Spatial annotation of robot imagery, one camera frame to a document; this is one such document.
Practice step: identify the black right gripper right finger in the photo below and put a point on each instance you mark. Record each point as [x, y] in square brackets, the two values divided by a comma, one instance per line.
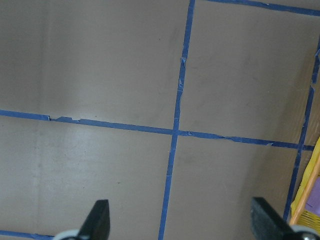
[266, 224]

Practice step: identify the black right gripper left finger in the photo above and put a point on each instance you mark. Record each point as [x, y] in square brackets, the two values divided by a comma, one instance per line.
[97, 225]

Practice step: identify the yellow plastic woven basket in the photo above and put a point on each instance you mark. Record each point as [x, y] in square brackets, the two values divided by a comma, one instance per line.
[299, 214]

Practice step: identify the purple toy cube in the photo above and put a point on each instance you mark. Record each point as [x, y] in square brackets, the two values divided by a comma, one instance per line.
[313, 201]

